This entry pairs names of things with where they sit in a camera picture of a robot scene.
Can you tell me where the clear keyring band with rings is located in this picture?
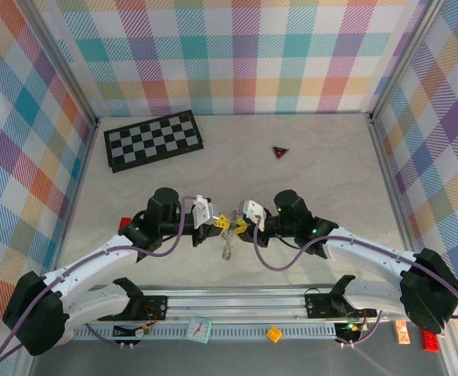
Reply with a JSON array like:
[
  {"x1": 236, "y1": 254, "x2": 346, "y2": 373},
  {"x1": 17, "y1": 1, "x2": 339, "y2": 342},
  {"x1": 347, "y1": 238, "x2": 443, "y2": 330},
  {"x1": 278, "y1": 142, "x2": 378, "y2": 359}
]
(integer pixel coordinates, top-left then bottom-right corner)
[{"x1": 219, "y1": 209, "x2": 240, "y2": 262}]

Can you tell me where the black grey chessboard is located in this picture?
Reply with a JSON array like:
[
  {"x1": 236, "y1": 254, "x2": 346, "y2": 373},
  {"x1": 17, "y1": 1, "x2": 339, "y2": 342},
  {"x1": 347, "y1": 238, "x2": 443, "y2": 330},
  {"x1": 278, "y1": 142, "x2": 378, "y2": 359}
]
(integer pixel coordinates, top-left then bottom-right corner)
[{"x1": 103, "y1": 110, "x2": 205, "y2": 174}]

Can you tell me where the teal toy clock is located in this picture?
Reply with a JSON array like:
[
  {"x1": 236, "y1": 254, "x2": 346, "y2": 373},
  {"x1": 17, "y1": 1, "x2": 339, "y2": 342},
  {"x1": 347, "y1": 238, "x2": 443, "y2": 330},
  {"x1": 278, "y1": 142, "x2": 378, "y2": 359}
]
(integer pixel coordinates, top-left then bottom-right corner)
[{"x1": 188, "y1": 316, "x2": 213, "y2": 345}]

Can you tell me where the small connector board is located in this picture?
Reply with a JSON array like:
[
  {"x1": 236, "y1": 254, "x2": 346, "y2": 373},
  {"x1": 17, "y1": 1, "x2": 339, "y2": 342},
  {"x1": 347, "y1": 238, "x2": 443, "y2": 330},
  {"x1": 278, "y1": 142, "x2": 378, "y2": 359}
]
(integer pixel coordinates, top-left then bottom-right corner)
[{"x1": 113, "y1": 321, "x2": 153, "y2": 340}]

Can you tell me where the orange wooden block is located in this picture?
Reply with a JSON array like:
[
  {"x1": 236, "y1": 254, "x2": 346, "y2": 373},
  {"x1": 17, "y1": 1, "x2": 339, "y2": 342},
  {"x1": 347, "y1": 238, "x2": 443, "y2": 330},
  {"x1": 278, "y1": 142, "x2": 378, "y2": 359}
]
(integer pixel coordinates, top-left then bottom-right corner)
[{"x1": 394, "y1": 320, "x2": 412, "y2": 345}]

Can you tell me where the red toy brick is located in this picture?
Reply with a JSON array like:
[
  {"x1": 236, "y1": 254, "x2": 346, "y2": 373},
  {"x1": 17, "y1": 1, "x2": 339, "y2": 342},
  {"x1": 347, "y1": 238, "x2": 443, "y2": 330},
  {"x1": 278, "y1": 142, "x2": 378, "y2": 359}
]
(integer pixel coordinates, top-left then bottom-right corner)
[{"x1": 421, "y1": 330, "x2": 441, "y2": 353}]

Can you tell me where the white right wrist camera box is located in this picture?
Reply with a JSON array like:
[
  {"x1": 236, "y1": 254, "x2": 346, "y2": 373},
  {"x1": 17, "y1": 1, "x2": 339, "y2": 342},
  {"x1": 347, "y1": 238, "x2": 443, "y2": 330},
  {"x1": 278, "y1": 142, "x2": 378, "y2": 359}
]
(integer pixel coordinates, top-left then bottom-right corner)
[{"x1": 236, "y1": 198, "x2": 267, "y2": 225}]

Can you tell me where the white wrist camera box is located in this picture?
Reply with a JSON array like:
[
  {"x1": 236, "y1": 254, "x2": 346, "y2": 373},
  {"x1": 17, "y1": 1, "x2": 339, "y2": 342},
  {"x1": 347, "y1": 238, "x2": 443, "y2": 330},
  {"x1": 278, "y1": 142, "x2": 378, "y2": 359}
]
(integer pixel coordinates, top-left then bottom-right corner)
[
  {"x1": 236, "y1": 198, "x2": 267, "y2": 225},
  {"x1": 190, "y1": 194, "x2": 218, "y2": 228}
]

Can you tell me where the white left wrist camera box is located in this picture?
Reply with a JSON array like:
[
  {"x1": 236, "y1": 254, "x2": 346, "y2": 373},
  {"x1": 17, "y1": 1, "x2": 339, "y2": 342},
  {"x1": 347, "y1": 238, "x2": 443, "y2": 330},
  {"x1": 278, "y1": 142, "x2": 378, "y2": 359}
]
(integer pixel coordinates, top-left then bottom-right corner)
[{"x1": 190, "y1": 194, "x2": 218, "y2": 228}]

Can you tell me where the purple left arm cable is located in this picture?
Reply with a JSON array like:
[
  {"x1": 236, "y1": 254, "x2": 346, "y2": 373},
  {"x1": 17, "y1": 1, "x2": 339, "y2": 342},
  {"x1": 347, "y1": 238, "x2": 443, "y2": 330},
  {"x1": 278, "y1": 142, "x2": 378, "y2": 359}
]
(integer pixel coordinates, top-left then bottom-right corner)
[{"x1": 0, "y1": 195, "x2": 197, "y2": 363}]

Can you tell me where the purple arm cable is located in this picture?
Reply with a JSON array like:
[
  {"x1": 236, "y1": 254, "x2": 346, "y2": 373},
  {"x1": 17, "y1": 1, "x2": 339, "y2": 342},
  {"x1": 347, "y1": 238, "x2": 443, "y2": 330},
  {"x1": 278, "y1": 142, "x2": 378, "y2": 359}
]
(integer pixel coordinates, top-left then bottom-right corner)
[
  {"x1": 0, "y1": 195, "x2": 197, "y2": 363},
  {"x1": 253, "y1": 222, "x2": 458, "y2": 348}
]

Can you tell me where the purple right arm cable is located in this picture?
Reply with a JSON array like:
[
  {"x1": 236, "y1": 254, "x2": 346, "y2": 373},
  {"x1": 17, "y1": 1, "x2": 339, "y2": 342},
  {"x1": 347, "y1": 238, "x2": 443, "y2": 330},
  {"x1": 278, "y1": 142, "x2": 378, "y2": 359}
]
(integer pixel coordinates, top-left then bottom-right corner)
[{"x1": 253, "y1": 222, "x2": 458, "y2": 348}]

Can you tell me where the aluminium mounting rail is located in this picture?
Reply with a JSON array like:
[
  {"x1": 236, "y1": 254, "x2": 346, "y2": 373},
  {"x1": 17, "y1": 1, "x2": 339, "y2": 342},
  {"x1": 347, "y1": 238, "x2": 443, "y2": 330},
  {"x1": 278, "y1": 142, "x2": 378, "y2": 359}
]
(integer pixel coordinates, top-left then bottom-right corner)
[{"x1": 20, "y1": 284, "x2": 455, "y2": 325}]

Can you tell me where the aluminium table side rail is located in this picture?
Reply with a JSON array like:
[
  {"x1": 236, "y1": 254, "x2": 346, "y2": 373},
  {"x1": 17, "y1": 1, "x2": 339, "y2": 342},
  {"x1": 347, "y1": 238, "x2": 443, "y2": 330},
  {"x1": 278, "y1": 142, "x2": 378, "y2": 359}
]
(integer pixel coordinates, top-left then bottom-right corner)
[
  {"x1": 369, "y1": 117, "x2": 425, "y2": 287},
  {"x1": 46, "y1": 121, "x2": 100, "y2": 293}
]

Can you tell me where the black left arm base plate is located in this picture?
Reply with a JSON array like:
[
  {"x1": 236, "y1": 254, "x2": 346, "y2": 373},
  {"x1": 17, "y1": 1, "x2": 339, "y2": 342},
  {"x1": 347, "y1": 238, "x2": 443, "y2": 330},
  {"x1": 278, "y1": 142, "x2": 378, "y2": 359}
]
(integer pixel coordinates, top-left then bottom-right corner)
[{"x1": 97, "y1": 295, "x2": 169, "y2": 322}]

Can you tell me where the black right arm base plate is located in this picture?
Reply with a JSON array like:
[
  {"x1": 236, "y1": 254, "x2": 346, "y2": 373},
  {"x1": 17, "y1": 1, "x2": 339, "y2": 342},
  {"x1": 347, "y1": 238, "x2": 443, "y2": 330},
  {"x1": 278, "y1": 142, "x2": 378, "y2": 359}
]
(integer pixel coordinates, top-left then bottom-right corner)
[{"x1": 305, "y1": 293, "x2": 378, "y2": 319}]

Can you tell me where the slotted grey cable duct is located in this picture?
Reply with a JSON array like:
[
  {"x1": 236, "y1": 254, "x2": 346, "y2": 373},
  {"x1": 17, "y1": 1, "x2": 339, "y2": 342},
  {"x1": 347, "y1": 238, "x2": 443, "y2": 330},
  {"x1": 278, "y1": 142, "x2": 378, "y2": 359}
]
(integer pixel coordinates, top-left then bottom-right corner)
[{"x1": 71, "y1": 326, "x2": 341, "y2": 341}]

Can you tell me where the aluminium frame post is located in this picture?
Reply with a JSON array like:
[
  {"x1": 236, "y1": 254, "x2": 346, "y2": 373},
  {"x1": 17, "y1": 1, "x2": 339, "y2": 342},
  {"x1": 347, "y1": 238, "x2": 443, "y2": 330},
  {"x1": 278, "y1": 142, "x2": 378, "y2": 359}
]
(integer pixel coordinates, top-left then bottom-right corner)
[
  {"x1": 15, "y1": 0, "x2": 100, "y2": 128},
  {"x1": 367, "y1": 0, "x2": 445, "y2": 125}
]

